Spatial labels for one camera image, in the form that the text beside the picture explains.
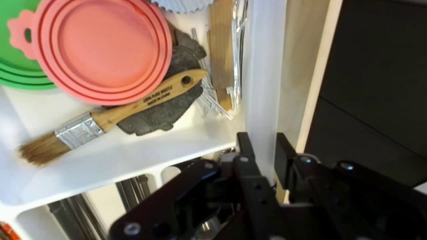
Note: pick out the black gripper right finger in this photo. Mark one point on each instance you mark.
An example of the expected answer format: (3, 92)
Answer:
(365, 208)

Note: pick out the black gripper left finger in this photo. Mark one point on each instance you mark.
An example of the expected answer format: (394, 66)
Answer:
(209, 204)

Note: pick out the white plastic syringe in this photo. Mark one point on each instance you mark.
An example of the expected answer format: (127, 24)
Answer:
(266, 88)

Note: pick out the light wooden drawer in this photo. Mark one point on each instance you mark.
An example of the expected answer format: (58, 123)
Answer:
(307, 67)

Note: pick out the long black rod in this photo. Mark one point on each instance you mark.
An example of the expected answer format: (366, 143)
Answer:
(74, 218)
(134, 191)

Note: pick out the dark grey scrubbing pad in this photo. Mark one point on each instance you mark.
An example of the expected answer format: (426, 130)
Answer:
(165, 116)

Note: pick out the white plastic cutlery tray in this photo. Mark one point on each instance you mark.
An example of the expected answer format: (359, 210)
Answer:
(111, 155)

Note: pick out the flat wooden stick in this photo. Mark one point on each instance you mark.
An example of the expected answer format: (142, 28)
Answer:
(221, 54)

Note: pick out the pink silicone lid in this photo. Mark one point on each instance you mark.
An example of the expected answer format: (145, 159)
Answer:
(107, 44)

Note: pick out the white paper cupcake liners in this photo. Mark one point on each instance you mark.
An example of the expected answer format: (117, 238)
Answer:
(182, 4)

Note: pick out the green silicone lid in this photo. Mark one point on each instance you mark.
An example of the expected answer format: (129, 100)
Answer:
(11, 67)

